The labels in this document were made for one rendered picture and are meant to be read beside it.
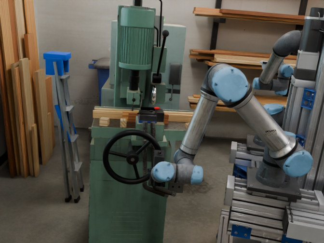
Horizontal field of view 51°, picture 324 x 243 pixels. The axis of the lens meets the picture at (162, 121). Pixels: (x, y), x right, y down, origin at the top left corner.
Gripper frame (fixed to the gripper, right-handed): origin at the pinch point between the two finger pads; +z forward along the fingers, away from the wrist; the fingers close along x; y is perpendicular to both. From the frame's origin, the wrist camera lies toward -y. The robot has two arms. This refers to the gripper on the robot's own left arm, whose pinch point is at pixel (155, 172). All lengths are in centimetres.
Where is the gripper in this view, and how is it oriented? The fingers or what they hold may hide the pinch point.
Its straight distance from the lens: 164.5
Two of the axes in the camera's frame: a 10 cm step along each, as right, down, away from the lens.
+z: -1.3, 2.2, 9.7
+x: 9.9, 1.0, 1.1
